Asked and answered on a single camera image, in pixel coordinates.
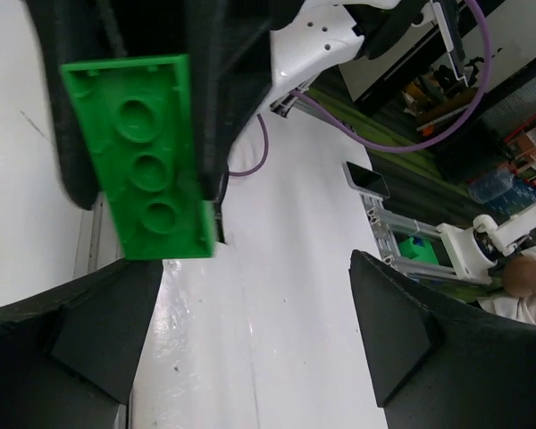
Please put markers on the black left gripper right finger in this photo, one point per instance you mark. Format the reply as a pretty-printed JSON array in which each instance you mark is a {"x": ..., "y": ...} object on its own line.
[{"x": 436, "y": 362}]

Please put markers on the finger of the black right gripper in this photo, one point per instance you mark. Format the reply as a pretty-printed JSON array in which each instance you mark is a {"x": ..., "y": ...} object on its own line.
[
  {"x": 68, "y": 32},
  {"x": 229, "y": 50}
]

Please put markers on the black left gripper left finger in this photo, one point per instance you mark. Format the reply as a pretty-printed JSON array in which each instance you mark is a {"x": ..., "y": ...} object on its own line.
[{"x": 69, "y": 355}]

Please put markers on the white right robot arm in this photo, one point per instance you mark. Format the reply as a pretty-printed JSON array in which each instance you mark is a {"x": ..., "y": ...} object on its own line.
[{"x": 323, "y": 34}]

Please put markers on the person in background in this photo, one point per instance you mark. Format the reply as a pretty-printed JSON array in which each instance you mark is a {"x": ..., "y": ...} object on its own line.
[{"x": 517, "y": 300}]

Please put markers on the smartphone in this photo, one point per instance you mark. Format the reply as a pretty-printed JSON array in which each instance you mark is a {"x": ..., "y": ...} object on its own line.
[{"x": 366, "y": 181}]

